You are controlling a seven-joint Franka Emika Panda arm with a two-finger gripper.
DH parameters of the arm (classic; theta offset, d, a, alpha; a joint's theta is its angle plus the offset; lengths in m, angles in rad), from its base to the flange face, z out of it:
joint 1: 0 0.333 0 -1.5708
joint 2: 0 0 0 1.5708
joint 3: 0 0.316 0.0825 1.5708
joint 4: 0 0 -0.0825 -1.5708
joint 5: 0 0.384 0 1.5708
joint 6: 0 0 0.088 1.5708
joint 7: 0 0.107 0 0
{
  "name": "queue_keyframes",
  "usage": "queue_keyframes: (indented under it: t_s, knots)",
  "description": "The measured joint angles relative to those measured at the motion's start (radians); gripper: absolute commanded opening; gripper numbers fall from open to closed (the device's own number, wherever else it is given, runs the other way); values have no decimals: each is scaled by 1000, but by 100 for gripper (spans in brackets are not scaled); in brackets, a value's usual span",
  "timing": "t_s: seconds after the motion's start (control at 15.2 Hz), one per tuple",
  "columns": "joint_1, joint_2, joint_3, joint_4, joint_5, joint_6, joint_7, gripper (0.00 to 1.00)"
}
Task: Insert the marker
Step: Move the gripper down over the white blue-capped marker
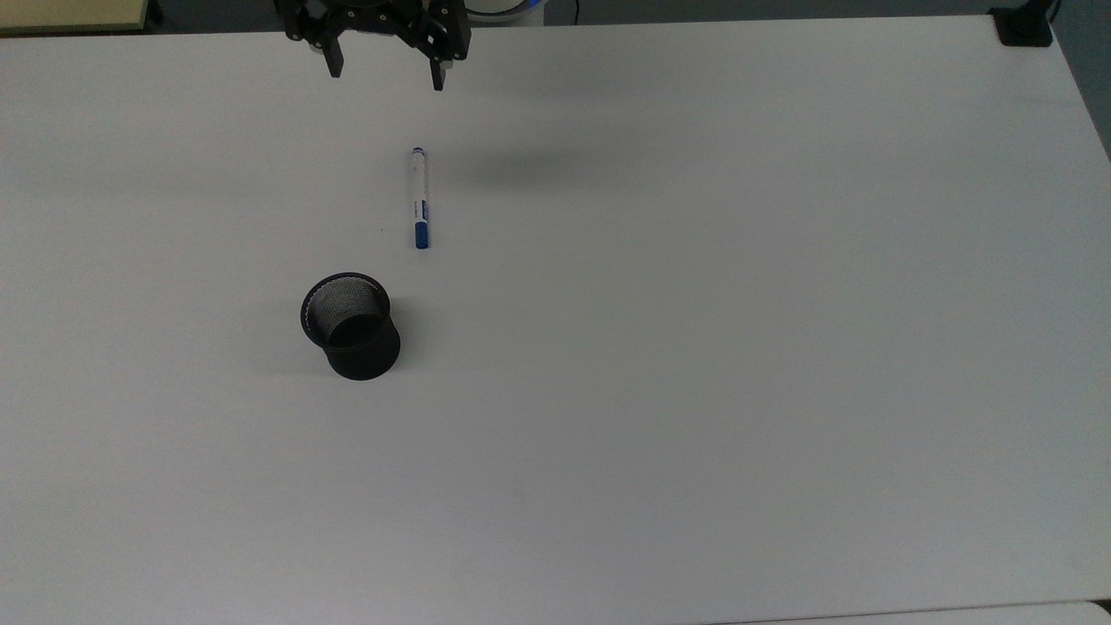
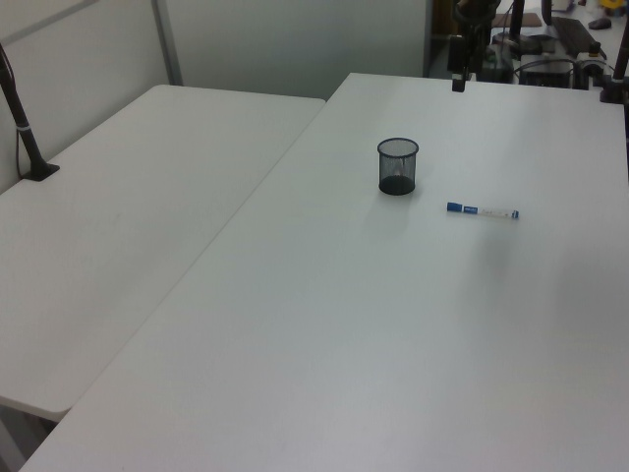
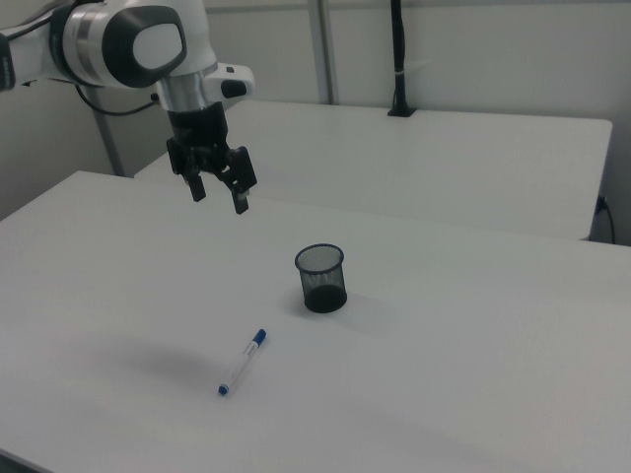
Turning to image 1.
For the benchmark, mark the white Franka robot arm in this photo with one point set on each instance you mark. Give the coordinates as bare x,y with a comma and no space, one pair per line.
508,7

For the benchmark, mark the pale yellow board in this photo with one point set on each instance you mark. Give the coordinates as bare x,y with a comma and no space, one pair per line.
69,13

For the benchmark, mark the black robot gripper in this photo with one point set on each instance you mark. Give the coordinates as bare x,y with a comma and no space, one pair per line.
373,16

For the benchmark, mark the black clamp-mounted pole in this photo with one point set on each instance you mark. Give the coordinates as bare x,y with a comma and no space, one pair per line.
1024,28

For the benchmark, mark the black mesh pen cup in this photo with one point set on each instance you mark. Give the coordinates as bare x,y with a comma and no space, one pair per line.
358,347

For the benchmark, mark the white marker with blue cap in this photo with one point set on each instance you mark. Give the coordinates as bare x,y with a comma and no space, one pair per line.
420,195

